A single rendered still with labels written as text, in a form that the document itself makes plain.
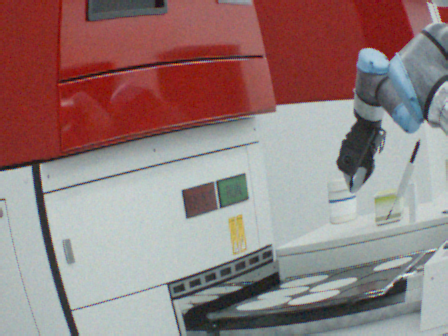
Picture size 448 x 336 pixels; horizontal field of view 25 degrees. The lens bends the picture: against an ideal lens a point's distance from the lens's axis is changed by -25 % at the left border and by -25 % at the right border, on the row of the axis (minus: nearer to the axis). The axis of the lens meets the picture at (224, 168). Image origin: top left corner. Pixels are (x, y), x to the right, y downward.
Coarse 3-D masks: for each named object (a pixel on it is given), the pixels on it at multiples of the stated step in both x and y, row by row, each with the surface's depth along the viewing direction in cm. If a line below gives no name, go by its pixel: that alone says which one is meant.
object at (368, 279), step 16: (416, 256) 218; (336, 272) 229; (352, 272) 224; (368, 272) 217; (384, 272) 211; (400, 272) 204; (272, 288) 227; (336, 288) 208; (352, 288) 203; (368, 288) 197; (240, 304) 213; (288, 304) 202
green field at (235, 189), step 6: (228, 180) 226; (234, 180) 228; (240, 180) 230; (222, 186) 224; (228, 186) 226; (234, 186) 228; (240, 186) 230; (246, 186) 232; (222, 192) 223; (228, 192) 226; (234, 192) 228; (240, 192) 230; (246, 192) 232; (222, 198) 223; (228, 198) 225; (234, 198) 227; (240, 198) 230; (222, 204) 223
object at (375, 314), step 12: (420, 300) 191; (360, 312) 198; (372, 312) 196; (384, 312) 195; (396, 312) 194; (408, 312) 193; (288, 324) 205; (300, 324) 203; (312, 324) 202; (324, 324) 201; (336, 324) 200; (348, 324) 199; (360, 324) 198
